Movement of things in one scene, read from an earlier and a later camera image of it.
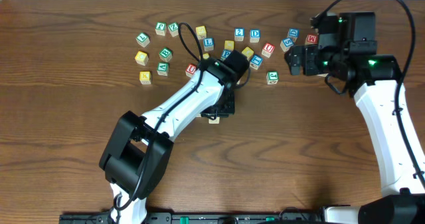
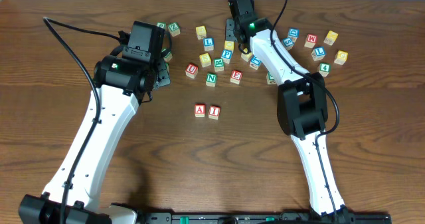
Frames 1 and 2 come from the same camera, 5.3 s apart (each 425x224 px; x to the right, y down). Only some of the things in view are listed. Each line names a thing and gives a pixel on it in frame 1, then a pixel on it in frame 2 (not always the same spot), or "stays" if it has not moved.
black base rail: x=224 y=218 stays
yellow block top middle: x=201 y=32 stays
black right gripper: x=310 y=52 → x=229 y=30
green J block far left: x=161 y=28 stays
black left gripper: x=230 y=110 → x=163 y=77
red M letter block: x=311 y=38 stays
